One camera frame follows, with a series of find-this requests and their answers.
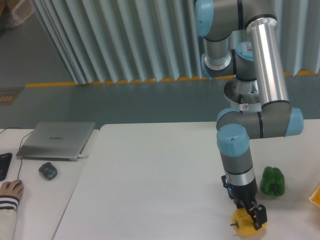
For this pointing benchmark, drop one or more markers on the green bell pepper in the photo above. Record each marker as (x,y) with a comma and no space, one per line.
(272,182)

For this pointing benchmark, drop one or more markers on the yellow bell pepper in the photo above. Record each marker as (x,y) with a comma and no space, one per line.
(243,223)

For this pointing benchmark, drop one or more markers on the grey folding partition screen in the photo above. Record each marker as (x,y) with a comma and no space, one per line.
(128,40)

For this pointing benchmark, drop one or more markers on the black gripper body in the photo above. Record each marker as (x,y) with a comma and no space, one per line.
(245,193)

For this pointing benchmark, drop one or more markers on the cardboard box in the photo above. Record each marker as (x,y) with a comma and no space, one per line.
(14,13)

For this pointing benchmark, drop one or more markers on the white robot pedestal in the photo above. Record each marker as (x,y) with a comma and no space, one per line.
(249,108)

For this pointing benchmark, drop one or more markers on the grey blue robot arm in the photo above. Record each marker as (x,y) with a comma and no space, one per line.
(240,40)

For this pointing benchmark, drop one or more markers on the black keyboard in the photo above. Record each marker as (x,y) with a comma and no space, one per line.
(5,161)

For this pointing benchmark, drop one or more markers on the silver closed laptop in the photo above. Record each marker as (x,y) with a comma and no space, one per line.
(59,141)

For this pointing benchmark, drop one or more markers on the white striped sleeve forearm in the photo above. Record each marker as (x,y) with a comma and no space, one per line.
(8,216)

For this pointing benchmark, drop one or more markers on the black earbuds case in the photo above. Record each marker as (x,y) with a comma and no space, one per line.
(48,171)

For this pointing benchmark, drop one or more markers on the person's hand on mouse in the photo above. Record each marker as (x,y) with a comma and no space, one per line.
(12,189)

